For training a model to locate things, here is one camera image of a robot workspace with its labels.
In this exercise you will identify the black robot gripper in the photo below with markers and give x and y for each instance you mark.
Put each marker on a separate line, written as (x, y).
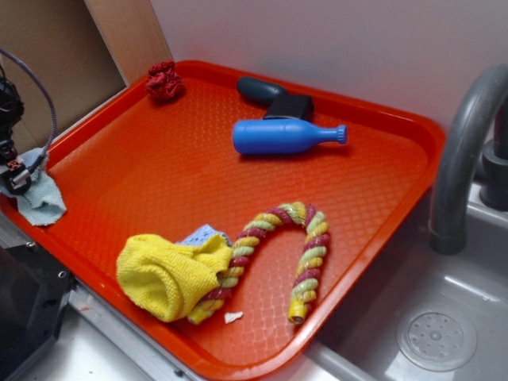
(15, 176)

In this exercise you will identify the light blue cloth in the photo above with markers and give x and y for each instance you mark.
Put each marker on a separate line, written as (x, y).
(42, 204)

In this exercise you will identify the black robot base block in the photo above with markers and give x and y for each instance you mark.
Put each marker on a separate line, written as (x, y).
(35, 289)

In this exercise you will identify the crumpled red cloth ball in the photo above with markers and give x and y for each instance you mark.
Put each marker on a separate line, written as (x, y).
(163, 83)

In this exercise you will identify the yellow knitted cloth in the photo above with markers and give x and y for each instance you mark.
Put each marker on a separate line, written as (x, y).
(167, 279)

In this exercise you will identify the small blue knitted cloth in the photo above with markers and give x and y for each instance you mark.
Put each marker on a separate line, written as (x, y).
(206, 237)

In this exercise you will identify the wooden board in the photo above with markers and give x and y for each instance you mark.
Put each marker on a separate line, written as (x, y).
(132, 34)

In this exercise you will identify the orange plastic tray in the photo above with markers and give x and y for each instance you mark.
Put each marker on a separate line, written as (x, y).
(138, 166)

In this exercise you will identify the blue plastic bottle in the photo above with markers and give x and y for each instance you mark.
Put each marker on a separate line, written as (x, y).
(283, 136)

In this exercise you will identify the small white paper scrap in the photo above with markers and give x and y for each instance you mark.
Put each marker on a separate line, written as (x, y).
(231, 317)

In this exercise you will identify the dark grey black brush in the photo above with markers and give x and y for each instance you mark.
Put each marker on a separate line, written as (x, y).
(279, 102)

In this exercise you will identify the grey sink basin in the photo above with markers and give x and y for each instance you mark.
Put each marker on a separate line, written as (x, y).
(358, 342)

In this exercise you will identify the grey curved faucet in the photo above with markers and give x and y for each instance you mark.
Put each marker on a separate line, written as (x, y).
(472, 127)

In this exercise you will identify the round sink drain cover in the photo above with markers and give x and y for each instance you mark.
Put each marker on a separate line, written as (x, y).
(436, 337)

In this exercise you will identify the multicolour twisted rope toy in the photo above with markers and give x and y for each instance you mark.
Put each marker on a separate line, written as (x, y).
(306, 276)

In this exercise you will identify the dark grey faucet handle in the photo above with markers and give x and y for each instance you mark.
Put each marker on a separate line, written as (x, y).
(494, 158)

